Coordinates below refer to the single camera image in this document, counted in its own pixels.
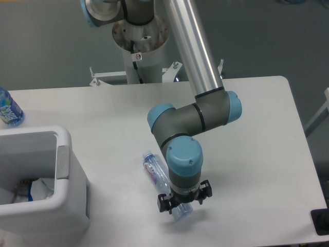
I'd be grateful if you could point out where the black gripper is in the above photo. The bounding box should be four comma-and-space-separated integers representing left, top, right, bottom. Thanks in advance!
157, 180, 212, 214

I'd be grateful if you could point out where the clear plastic bottle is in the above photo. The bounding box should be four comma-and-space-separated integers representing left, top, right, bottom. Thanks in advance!
142, 150, 193, 221

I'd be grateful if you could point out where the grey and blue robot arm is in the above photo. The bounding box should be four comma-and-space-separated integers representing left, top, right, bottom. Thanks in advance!
80, 1, 242, 212

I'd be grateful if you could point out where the white plastic trash can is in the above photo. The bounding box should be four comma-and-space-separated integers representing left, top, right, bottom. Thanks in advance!
1, 126, 90, 236

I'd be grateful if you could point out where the black clamp at table edge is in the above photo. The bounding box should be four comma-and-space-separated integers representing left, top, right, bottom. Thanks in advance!
310, 208, 328, 236

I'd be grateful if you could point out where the blue yellow snack packet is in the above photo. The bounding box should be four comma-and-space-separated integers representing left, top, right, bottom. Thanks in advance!
19, 179, 36, 202

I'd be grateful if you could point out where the blue labelled drink bottle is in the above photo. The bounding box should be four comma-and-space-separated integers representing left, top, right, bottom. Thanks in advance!
1, 87, 25, 127

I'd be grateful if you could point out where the white frame at right edge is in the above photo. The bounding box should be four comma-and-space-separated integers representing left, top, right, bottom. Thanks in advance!
304, 88, 328, 137

